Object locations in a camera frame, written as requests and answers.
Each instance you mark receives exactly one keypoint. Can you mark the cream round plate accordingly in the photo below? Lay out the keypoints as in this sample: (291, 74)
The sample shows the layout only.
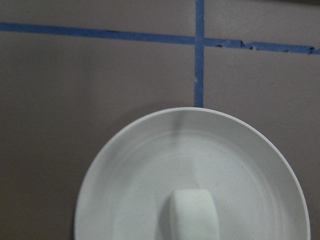
(125, 194)

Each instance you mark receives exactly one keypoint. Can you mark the white bun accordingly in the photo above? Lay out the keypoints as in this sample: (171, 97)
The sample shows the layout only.
(189, 214)

